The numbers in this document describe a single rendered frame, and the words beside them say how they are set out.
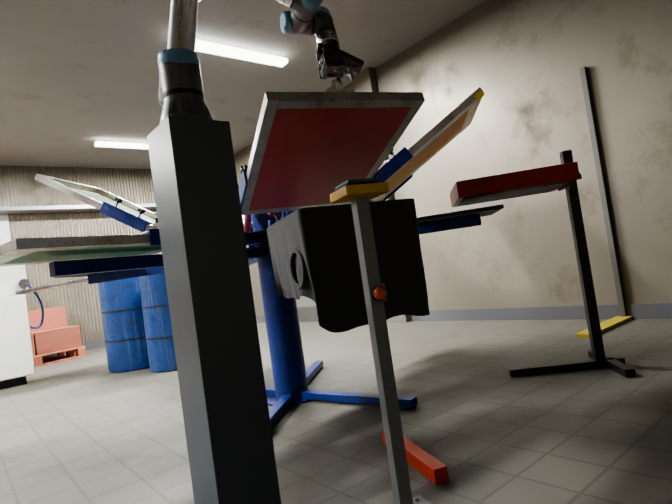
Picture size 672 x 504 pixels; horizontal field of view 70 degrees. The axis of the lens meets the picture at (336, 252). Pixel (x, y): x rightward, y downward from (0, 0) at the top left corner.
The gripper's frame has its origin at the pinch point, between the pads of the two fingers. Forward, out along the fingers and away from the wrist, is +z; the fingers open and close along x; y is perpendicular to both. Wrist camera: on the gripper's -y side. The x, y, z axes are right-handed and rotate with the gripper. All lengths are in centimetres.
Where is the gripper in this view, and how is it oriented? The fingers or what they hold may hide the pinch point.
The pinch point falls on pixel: (348, 93)
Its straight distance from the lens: 174.0
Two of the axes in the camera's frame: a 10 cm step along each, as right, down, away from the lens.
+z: 2.3, 9.3, -3.0
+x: 3.0, -3.6, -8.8
